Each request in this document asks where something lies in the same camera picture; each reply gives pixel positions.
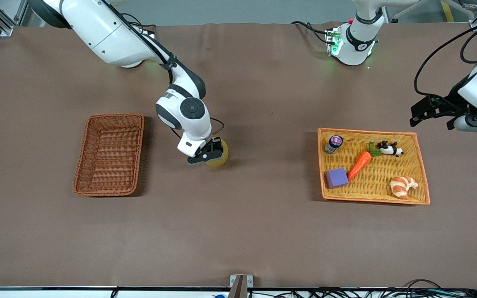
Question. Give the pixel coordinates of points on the brown wicker basket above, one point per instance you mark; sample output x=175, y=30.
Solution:
x=110, y=157

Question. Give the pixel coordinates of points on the toy panda figure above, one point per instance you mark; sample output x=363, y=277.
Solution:
x=389, y=149

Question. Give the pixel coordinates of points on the purple foam block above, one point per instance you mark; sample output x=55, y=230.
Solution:
x=337, y=178

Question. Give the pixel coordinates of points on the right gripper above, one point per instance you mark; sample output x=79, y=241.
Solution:
x=215, y=145

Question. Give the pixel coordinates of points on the toy croissant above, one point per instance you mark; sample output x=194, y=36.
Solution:
x=404, y=186

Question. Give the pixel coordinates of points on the clear packing tape roll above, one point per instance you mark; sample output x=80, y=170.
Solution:
x=220, y=159

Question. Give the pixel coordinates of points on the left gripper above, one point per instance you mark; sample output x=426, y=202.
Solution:
x=452, y=102

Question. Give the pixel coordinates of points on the toy carrot with green leaf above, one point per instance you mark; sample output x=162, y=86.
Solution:
x=359, y=163

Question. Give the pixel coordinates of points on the metal table edge bracket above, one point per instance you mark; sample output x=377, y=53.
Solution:
x=240, y=283

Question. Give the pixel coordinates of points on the yellow wicker basket orange rim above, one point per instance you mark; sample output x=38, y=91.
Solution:
x=387, y=178

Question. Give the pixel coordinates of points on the small jar with blue lid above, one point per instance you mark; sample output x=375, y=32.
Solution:
x=333, y=144

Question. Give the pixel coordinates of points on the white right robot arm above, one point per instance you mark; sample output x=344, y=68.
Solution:
x=97, y=29

